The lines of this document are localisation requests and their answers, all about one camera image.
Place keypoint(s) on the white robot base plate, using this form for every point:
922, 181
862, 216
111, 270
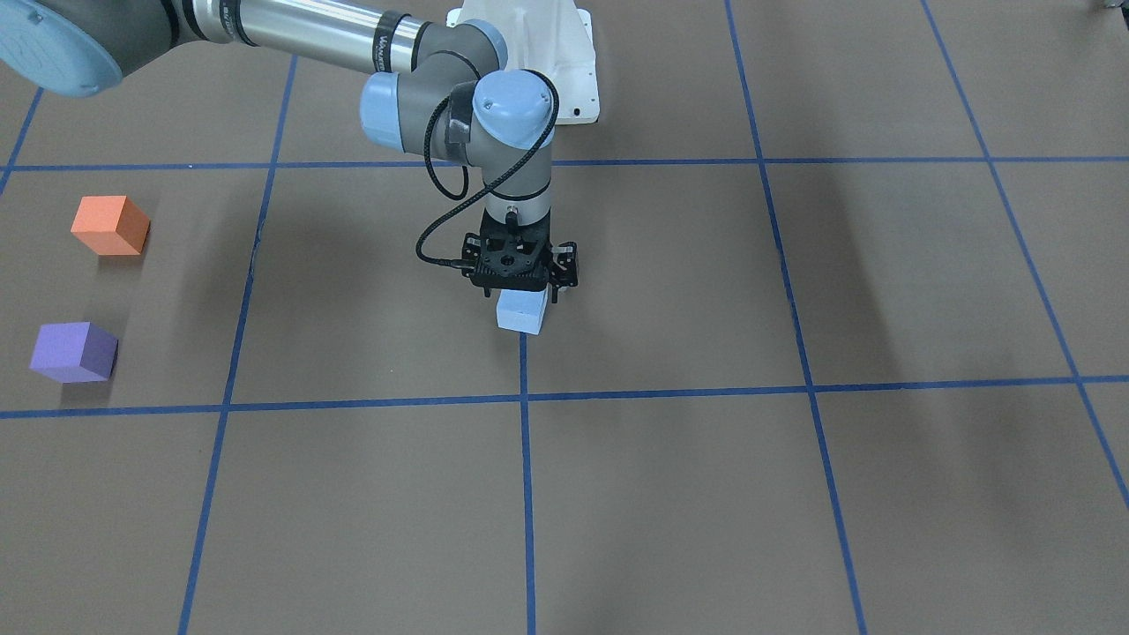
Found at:
555, 38

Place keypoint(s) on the orange foam block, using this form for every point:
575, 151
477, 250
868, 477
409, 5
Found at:
111, 226

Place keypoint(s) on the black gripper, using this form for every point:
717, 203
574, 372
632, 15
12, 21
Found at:
565, 264

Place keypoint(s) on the light blue foam block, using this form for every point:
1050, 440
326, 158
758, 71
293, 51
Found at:
522, 311

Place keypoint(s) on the brown paper table cover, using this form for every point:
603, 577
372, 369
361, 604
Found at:
847, 356

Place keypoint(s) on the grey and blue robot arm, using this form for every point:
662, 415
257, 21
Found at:
440, 92

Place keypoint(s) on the purple foam block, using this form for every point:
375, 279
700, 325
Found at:
71, 353

